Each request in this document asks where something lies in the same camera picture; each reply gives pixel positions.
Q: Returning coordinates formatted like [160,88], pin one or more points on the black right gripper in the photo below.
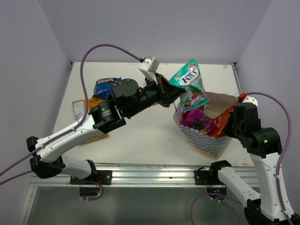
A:
[228,131]

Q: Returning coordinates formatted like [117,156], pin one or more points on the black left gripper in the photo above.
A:
[167,92]

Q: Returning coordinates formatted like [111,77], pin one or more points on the aluminium table frame rail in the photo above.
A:
[150,150]

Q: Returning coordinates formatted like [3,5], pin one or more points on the blue checkered paper bag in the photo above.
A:
[217,104]

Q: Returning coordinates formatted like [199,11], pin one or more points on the orange cream cassava chips bag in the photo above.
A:
[221,122]

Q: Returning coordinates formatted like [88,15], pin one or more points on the pink snack bag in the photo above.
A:
[202,109]

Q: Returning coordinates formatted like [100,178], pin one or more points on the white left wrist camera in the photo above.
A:
[149,67]

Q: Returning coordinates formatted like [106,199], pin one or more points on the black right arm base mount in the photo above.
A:
[206,177]

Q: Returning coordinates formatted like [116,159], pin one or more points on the orange yellow snack packet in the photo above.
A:
[79,109]

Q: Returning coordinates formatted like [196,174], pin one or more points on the purple grape candy bag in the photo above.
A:
[198,120]

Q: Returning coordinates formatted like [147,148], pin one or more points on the teal Fox's candy bag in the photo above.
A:
[189,78]

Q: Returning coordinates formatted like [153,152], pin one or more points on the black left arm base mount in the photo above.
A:
[103,177]

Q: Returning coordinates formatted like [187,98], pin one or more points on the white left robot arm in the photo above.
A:
[126,100]

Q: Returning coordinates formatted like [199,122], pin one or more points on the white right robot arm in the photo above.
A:
[269,206]

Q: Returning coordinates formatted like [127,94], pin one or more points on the blue Doritos chip bag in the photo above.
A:
[103,87]

